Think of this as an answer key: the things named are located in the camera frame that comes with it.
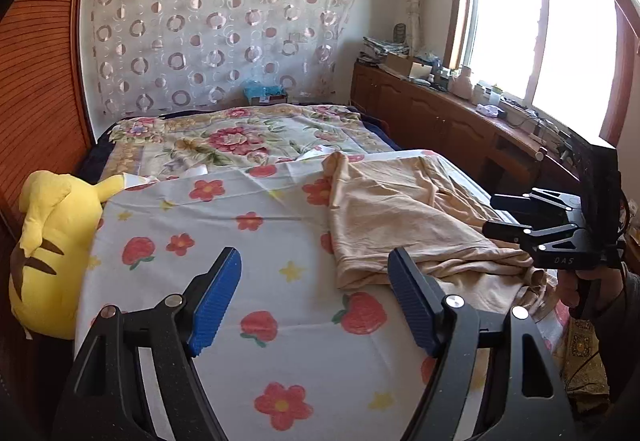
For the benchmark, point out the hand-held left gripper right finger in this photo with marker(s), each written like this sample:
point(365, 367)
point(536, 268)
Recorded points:
point(415, 301)

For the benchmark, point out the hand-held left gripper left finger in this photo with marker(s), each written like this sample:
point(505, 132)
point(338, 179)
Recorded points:
point(217, 301)

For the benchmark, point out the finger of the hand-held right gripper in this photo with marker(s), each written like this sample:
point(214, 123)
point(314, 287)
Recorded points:
point(505, 230)
point(515, 202)

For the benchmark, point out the beige printed t-shirt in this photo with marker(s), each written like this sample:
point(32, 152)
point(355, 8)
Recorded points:
point(400, 201)

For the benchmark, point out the person's right forearm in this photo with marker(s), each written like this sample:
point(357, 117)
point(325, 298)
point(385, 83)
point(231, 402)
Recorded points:
point(622, 338)

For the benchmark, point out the person's right hand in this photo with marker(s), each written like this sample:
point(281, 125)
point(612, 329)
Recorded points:
point(566, 288)

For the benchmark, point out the white strawberry print bedsheet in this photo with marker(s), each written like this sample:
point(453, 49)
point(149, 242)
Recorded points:
point(280, 231)

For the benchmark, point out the lilac patterned pouch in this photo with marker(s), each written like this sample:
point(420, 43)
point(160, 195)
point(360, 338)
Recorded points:
point(487, 110)

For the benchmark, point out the wooden cabinet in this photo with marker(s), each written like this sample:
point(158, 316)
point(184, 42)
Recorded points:
point(430, 121)

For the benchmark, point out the white plastic jug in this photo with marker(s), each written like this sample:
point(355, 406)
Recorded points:
point(462, 83)

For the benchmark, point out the cardboard box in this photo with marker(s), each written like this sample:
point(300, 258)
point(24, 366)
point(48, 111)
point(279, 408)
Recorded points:
point(405, 66)

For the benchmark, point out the yellow plush toy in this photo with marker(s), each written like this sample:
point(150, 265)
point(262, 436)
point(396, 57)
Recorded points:
point(50, 241)

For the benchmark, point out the window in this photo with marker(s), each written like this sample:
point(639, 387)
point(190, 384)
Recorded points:
point(505, 21)

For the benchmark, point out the floral quilt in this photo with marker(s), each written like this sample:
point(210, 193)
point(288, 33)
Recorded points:
point(95, 156)

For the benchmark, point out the dark oval ornament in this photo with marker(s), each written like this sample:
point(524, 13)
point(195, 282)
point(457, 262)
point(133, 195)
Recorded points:
point(400, 33)

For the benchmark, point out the stack of papers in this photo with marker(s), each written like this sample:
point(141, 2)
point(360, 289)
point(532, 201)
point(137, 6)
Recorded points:
point(380, 47)

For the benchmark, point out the teal plastic package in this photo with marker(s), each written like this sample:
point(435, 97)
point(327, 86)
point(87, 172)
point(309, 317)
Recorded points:
point(261, 92)

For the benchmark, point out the ribbed wooden headboard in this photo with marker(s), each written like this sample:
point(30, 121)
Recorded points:
point(40, 96)

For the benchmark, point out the sheer circle pattern curtain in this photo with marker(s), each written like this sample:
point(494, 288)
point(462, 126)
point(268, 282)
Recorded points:
point(210, 21)

